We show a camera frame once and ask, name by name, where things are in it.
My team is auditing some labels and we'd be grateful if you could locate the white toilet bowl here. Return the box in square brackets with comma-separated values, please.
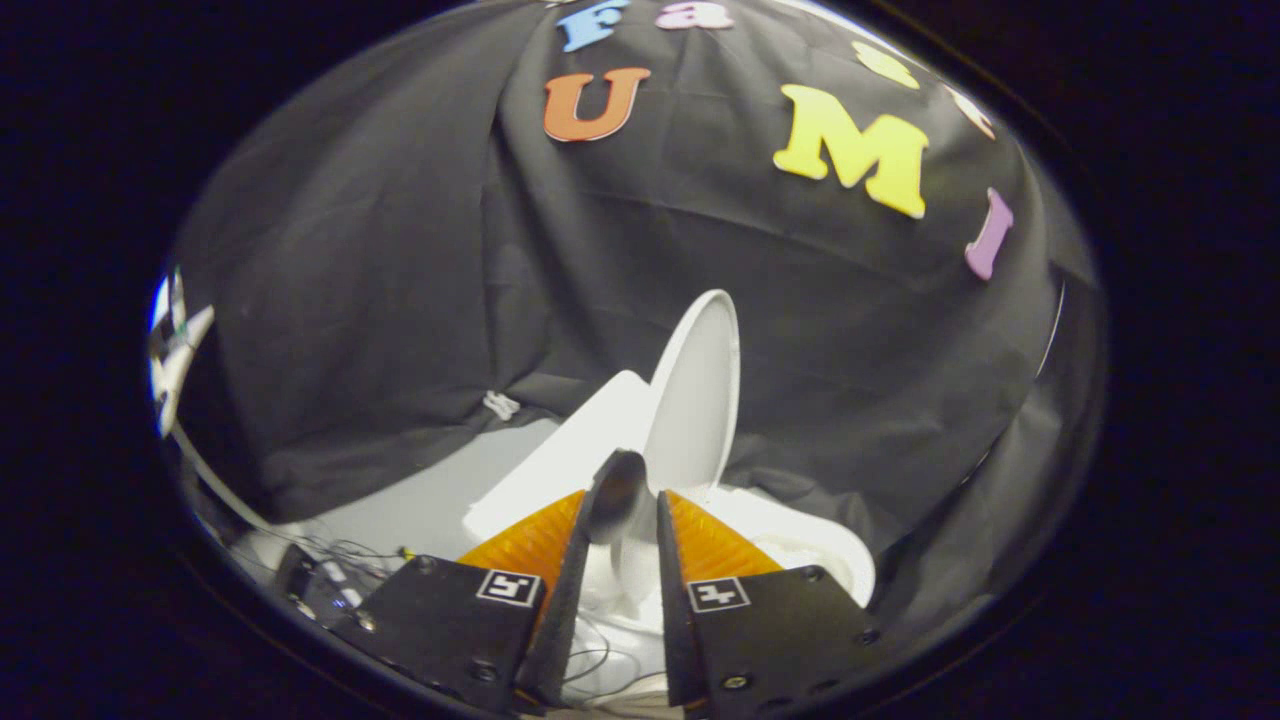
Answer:
[575, 485, 878, 701]

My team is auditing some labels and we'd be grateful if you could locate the black backdrop cloth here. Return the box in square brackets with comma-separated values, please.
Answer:
[165, 0, 1106, 621]

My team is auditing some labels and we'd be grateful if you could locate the white blue-edged object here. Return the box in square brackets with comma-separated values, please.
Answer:
[148, 268, 216, 438]

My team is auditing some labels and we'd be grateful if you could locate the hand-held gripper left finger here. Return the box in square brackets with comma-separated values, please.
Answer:
[330, 470, 601, 716]

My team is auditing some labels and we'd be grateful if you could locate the black electronic device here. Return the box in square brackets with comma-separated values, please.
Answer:
[275, 543, 366, 626]

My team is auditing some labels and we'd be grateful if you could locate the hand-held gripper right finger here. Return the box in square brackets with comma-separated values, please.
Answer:
[655, 490, 881, 719]

